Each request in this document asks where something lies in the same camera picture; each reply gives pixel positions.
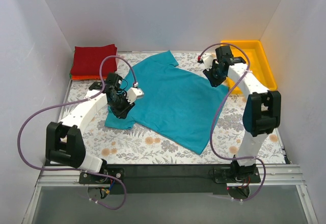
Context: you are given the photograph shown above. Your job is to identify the folded pink t-shirt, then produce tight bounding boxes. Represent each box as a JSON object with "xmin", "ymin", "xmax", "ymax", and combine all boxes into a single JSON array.
[{"xmin": 115, "ymin": 54, "xmax": 120, "ymax": 66}]

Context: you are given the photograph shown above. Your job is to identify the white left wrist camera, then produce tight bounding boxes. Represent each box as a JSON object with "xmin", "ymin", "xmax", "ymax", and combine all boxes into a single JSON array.
[{"xmin": 126, "ymin": 87, "xmax": 144, "ymax": 104}]

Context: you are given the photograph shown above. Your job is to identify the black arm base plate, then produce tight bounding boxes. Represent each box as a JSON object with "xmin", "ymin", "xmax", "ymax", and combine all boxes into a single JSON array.
[{"xmin": 78, "ymin": 164, "xmax": 263, "ymax": 194}]

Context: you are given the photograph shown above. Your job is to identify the aluminium frame rail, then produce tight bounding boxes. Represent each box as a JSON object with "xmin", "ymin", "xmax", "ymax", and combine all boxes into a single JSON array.
[{"xmin": 36, "ymin": 164, "xmax": 306, "ymax": 186}]

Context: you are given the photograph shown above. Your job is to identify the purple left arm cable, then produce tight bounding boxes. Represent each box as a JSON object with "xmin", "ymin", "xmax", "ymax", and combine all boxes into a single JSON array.
[{"xmin": 17, "ymin": 55, "xmax": 127, "ymax": 210}]

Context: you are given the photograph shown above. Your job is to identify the yellow plastic tray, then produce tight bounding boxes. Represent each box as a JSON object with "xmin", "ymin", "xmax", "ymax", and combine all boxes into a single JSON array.
[{"xmin": 221, "ymin": 40, "xmax": 277, "ymax": 91}]

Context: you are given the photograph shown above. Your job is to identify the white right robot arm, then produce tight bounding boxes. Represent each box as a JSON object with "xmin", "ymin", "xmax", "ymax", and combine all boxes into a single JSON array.
[{"xmin": 197, "ymin": 43, "xmax": 281, "ymax": 180}]

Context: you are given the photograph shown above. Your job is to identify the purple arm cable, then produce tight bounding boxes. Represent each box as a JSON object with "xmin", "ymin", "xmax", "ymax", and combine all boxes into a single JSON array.
[
  {"xmin": 197, "ymin": 42, "xmax": 267, "ymax": 202},
  {"xmin": 17, "ymin": 55, "xmax": 127, "ymax": 210}
]

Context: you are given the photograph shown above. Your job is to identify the teal t-shirt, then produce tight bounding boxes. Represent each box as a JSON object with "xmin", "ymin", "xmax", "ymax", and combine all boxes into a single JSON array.
[{"xmin": 104, "ymin": 51, "xmax": 228, "ymax": 155}]

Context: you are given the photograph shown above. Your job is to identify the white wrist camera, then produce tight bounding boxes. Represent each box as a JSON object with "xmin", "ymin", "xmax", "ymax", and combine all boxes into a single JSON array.
[
  {"xmin": 197, "ymin": 53, "xmax": 217, "ymax": 73},
  {"xmin": 126, "ymin": 87, "xmax": 144, "ymax": 104}
]

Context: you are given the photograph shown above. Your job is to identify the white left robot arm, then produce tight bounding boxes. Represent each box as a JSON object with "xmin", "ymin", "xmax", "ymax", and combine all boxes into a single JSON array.
[{"xmin": 45, "ymin": 73, "xmax": 144, "ymax": 173}]

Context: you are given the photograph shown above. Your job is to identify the folded red t-shirt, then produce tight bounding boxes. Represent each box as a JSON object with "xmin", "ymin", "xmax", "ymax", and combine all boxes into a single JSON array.
[{"xmin": 70, "ymin": 44, "xmax": 118, "ymax": 75}]

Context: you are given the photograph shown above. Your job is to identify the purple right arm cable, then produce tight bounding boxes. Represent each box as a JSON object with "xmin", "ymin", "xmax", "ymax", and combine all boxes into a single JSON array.
[{"xmin": 197, "ymin": 42, "xmax": 267, "ymax": 202}]

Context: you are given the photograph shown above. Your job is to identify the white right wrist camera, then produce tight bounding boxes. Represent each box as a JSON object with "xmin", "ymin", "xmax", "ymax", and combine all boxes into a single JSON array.
[{"xmin": 197, "ymin": 53, "xmax": 217, "ymax": 73}]

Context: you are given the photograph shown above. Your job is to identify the folded orange t-shirt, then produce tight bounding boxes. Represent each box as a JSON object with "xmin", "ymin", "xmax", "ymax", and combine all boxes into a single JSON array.
[{"xmin": 71, "ymin": 75, "xmax": 100, "ymax": 80}]

